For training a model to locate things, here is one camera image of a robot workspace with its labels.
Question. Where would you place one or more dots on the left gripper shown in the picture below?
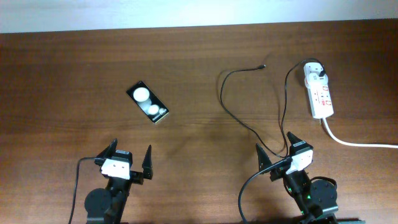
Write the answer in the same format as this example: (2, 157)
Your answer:
(137, 176)

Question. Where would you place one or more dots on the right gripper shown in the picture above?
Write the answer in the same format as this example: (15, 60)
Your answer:
(264, 159)

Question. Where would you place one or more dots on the black Samsung Galaxy phone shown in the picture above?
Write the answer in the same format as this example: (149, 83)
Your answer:
(148, 102)

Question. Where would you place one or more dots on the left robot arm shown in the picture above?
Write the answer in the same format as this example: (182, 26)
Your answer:
(106, 205)

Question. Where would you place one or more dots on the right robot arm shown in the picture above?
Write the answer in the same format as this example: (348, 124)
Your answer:
(316, 197)

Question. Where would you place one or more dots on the white USB charger adapter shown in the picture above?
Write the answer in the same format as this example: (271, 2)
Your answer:
(315, 75)

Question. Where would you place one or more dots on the white power strip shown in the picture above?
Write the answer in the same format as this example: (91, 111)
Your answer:
(320, 102)

